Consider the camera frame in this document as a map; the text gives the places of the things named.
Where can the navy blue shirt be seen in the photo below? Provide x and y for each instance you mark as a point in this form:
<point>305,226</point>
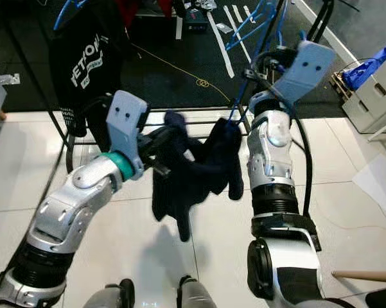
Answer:
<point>209,163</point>

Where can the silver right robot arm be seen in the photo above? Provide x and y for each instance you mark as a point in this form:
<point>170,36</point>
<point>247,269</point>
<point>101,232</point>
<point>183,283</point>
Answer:
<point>273,147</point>

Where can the long white tape strip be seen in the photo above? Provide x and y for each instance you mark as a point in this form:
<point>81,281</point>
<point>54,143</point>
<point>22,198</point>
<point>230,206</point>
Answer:
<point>237,29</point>
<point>220,45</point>

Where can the blue tool case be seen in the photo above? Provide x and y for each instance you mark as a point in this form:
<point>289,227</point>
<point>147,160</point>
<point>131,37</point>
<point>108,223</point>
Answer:
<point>196,21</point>

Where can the black metal clothes rack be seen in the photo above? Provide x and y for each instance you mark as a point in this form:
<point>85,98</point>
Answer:
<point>69,157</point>

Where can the black printed t-shirt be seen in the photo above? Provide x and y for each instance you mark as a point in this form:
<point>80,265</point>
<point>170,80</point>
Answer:
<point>90,70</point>

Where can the blue plastic bag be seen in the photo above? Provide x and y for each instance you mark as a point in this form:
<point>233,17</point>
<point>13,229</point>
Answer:
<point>369,67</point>

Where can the small white floor plate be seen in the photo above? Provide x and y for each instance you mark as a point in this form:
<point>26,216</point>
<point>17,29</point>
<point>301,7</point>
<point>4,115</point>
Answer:
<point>9,79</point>

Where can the white drawer cabinet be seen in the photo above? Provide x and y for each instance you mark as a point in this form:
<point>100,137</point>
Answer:
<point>376,102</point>

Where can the robot right leg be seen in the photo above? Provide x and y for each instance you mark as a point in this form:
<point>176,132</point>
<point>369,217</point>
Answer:
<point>200,295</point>

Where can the robot leg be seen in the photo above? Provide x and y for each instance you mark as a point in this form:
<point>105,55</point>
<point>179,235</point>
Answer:
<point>200,295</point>
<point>109,295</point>

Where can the robot left leg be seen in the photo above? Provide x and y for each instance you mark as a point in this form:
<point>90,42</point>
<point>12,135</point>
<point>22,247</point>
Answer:
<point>109,295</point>

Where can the wooden stick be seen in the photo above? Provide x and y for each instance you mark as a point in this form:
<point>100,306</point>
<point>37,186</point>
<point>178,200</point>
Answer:
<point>366,276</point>

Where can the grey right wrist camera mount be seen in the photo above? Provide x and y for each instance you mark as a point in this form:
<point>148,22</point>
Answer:
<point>305,67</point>

